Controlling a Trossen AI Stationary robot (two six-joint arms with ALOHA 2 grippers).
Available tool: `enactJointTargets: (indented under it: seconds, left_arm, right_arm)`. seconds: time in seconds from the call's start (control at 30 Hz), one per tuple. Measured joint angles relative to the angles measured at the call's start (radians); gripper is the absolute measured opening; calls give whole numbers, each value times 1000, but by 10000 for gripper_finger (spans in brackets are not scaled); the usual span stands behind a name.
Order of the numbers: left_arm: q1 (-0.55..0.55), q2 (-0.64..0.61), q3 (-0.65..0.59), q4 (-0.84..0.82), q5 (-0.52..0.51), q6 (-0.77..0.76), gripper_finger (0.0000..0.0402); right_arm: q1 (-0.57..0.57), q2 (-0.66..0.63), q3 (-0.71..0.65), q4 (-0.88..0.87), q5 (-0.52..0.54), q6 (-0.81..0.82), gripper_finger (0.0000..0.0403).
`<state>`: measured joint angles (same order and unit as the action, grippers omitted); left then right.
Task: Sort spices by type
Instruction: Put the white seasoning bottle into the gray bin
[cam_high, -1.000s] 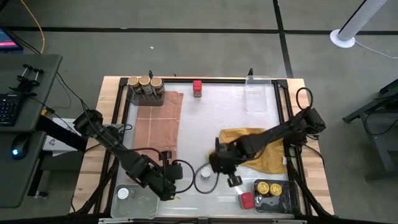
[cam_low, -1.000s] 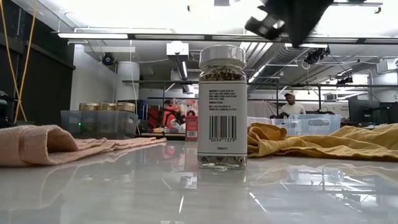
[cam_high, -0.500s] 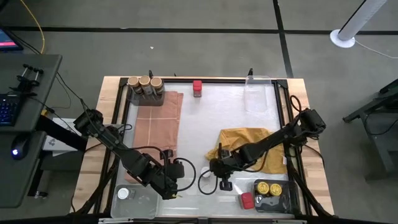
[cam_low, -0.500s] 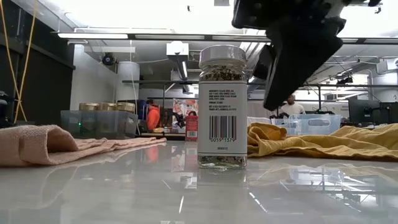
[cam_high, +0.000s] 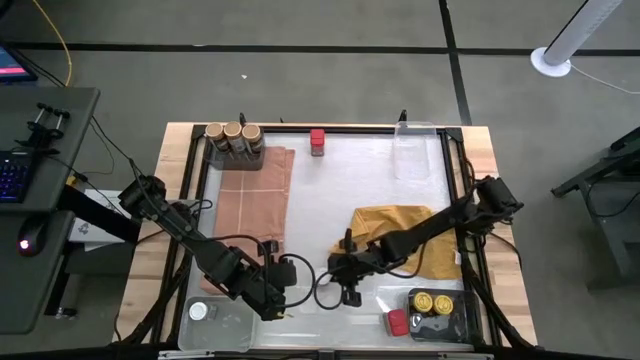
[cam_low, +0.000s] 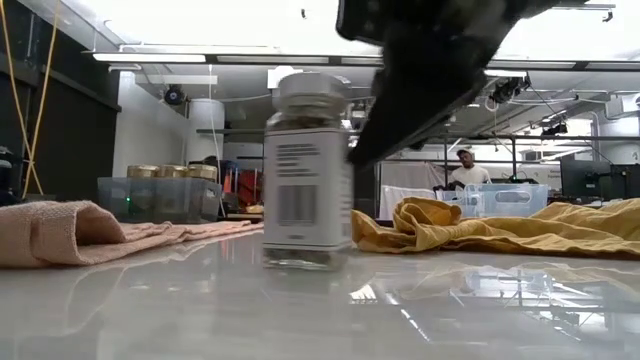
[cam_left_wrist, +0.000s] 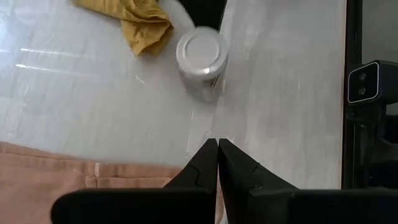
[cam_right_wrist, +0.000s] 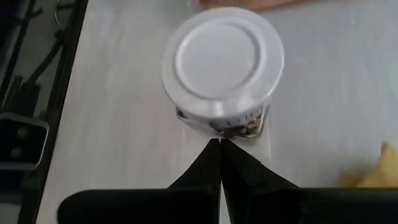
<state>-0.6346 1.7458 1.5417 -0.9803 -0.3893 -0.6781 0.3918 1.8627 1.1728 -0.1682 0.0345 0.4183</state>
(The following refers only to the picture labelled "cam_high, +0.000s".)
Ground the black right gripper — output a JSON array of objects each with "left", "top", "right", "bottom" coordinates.
[{"left": 322, "top": 228, "right": 384, "bottom": 309}]

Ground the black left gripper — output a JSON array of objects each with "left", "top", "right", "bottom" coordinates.
[{"left": 238, "top": 252, "right": 299, "bottom": 322}]

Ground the red lid spice tin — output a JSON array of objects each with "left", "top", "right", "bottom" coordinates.
[
  {"left": 309, "top": 128, "right": 327, "bottom": 158},
  {"left": 383, "top": 308, "right": 411, "bottom": 338}
]

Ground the white lid spice jar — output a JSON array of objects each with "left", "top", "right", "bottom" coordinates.
[{"left": 188, "top": 301, "right": 220, "bottom": 322}]

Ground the yellow lid spice jar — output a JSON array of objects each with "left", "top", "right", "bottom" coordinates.
[
  {"left": 412, "top": 291, "right": 435, "bottom": 314},
  {"left": 432, "top": 293, "right": 455, "bottom": 316}
]

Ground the wide clear plastic bin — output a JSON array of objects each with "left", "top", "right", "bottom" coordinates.
[{"left": 177, "top": 296, "right": 260, "bottom": 353}]

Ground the clear plastic table sheet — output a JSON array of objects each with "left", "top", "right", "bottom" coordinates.
[{"left": 192, "top": 130, "right": 466, "bottom": 351}]

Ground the mustard yellow cloth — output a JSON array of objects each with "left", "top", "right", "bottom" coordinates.
[{"left": 328, "top": 204, "right": 464, "bottom": 281}]

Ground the black plastic tray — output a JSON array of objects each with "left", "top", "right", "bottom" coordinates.
[{"left": 405, "top": 287, "right": 484, "bottom": 345}]

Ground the pink cloth with white lines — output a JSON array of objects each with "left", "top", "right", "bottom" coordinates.
[{"left": 199, "top": 145, "right": 296, "bottom": 296}]

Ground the narrow clear plastic bin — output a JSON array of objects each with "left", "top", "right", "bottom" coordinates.
[{"left": 393, "top": 121, "right": 438, "bottom": 182}]

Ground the dark translucent plastic bin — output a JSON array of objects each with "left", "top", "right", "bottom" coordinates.
[{"left": 205, "top": 134, "right": 267, "bottom": 173}]

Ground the white printed box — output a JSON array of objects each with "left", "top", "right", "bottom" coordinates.
[{"left": 67, "top": 214, "right": 126, "bottom": 251}]

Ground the dark grey computer desk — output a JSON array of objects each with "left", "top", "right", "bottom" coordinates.
[{"left": 0, "top": 87, "right": 101, "bottom": 336}]

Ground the black computer mouse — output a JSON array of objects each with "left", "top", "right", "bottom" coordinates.
[{"left": 17, "top": 215, "right": 49, "bottom": 258}]

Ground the dark grey metal cart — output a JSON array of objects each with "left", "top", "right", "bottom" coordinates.
[{"left": 549, "top": 124, "right": 640, "bottom": 291}]

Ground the backlit black keyboard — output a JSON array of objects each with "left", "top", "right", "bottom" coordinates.
[{"left": 0, "top": 149, "right": 34, "bottom": 204}]

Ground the white pole with round base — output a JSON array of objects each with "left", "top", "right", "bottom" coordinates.
[{"left": 529, "top": 0, "right": 626, "bottom": 79}]

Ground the computer monitor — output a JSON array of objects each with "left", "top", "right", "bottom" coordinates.
[{"left": 0, "top": 43, "right": 39, "bottom": 85}]

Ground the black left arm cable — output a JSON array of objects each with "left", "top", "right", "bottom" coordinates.
[{"left": 277, "top": 252, "right": 317, "bottom": 310}]

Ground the black aluminium table frame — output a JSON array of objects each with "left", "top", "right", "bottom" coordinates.
[{"left": 114, "top": 110, "right": 539, "bottom": 360}]

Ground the black desk clamp bracket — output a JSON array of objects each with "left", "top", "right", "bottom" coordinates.
[{"left": 14, "top": 102, "right": 71, "bottom": 149}]

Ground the white floor cable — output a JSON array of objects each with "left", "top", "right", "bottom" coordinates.
[{"left": 569, "top": 62, "right": 640, "bottom": 96}]

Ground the yellow floor cable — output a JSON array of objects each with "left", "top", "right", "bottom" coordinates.
[{"left": 30, "top": 0, "right": 74, "bottom": 89}]

